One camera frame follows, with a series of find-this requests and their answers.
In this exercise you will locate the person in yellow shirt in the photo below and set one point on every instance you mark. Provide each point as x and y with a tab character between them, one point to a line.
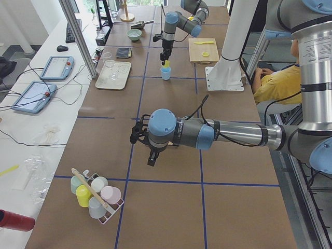
283	85

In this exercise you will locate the yellow upturned cup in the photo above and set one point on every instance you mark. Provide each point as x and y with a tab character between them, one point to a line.
83	195

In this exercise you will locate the clear wine glass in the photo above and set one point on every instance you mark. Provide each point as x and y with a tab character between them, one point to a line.
109	63

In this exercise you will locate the picked lemon slice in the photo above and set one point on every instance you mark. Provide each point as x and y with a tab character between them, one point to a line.
166	64

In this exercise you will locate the folded grey cloth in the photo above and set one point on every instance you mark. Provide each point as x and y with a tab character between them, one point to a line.
123	53

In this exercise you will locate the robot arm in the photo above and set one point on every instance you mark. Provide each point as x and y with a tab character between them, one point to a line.
174	20
307	21

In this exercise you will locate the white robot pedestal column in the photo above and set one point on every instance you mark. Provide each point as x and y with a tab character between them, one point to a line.
239	25

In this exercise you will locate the teach pendant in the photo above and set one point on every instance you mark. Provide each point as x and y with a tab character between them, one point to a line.
57	68
35	97

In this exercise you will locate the cream bear serving tray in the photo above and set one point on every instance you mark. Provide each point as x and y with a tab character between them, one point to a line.
121	69

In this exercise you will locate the wooden rack handle rod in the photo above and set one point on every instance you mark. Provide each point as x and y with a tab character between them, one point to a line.
103	203

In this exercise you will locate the black computer mouse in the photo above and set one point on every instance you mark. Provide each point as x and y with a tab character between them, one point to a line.
62	48

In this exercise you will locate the upper teach pendant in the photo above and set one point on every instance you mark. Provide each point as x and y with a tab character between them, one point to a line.
57	68

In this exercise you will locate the steel ice scoop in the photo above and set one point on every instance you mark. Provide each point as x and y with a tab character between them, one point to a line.
141	24

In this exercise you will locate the pink upturned cup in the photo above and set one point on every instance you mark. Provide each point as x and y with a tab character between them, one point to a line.
110	194

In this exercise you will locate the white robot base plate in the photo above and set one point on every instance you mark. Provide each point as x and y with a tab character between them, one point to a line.
223	79

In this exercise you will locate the lower teach pendant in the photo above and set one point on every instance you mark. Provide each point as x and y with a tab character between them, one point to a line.
35	97

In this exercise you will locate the green bowl of ice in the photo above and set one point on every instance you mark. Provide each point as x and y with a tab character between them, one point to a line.
134	34

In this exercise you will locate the white wire cup rack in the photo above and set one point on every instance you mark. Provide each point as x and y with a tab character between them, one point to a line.
112	209

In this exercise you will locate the red bottle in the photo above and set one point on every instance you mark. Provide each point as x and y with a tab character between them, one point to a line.
16	221

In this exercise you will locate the light blue paper cup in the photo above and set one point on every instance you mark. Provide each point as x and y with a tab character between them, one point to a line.
165	73

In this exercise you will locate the wooden cup tree stand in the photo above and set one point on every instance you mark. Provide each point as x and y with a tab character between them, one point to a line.
126	16

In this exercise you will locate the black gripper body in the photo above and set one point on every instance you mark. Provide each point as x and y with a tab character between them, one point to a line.
167	45
155	150

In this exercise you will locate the white upturned cup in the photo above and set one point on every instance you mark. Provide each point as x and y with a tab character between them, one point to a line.
99	183

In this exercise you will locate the pale blue upturned cup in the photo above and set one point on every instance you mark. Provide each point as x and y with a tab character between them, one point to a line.
96	210

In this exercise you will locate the yellow plastic knife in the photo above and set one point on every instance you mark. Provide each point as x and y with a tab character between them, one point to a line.
204	42

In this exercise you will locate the bamboo cutting board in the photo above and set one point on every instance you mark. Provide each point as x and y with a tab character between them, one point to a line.
195	51

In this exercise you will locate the aluminium frame post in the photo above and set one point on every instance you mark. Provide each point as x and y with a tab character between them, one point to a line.
82	46

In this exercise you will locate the pale green upturned cup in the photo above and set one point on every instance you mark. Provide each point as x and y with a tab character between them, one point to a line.
74	184

